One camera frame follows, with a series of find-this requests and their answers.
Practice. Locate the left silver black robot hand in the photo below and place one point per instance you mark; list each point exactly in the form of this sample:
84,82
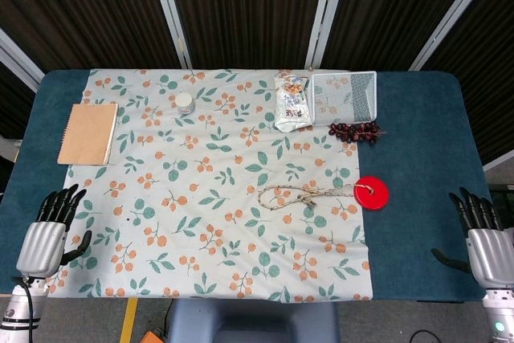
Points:
41,240

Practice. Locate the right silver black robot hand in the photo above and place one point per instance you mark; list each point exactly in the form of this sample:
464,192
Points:
487,254

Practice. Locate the red disc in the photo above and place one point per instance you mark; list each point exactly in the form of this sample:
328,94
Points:
370,193

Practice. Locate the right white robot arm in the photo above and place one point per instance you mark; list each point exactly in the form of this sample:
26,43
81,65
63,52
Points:
499,313

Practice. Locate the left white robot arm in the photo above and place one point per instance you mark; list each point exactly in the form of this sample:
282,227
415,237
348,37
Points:
19,311

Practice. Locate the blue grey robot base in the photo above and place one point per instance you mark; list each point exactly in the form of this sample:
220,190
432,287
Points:
251,321

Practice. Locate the blue felt table mat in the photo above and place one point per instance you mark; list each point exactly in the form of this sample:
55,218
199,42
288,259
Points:
417,182

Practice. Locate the brown spiral notebook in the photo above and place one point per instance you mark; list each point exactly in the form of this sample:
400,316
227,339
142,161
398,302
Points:
88,133

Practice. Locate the orange object on floor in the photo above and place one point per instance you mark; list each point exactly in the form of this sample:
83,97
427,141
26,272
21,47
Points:
152,337

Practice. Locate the dark red grape bunch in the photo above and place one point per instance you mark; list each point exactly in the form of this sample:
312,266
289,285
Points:
355,131

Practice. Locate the floral patterned tablecloth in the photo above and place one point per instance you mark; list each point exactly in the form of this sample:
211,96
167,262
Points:
225,198

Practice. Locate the small white lidded jar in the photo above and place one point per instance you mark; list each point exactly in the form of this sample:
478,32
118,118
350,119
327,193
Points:
184,103

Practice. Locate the silver snack bag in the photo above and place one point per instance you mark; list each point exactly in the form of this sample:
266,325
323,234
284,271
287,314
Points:
292,102

